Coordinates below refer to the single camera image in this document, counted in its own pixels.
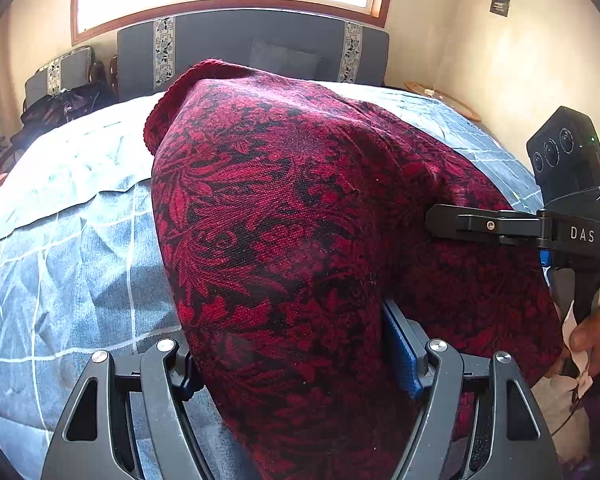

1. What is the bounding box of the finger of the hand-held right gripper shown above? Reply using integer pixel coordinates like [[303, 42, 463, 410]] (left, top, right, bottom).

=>
[[425, 203, 544, 248]]

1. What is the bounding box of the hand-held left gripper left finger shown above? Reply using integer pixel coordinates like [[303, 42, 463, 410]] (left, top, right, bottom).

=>
[[41, 338, 216, 480]]

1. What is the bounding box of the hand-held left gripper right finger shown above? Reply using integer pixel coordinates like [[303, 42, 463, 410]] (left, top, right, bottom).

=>
[[382, 299, 563, 480]]

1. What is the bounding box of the red patterned knit garment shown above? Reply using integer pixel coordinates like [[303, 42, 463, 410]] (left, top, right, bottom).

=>
[[144, 59, 565, 480]]

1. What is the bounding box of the dark clothes pile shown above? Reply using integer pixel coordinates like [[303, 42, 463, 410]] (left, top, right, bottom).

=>
[[20, 82, 116, 136]]

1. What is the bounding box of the round wooden side table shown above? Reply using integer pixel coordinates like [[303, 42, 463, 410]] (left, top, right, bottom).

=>
[[405, 81, 482, 123]]

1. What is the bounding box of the blue checked bedsheet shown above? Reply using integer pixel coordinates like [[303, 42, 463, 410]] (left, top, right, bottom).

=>
[[0, 82, 546, 480]]

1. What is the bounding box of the grey pillow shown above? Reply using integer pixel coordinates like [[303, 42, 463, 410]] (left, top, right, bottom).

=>
[[250, 37, 323, 81]]

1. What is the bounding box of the grey headboard with patterned bands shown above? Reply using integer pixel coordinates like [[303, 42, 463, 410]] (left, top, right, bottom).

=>
[[116, 8, 391, 103]]

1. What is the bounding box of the grey patterned chair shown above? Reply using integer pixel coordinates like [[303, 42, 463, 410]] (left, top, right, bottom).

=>
[[24, 46, 98, 111]]

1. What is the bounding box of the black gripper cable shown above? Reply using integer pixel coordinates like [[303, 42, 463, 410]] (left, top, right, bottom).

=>
[[550, 375, 593, 436]]

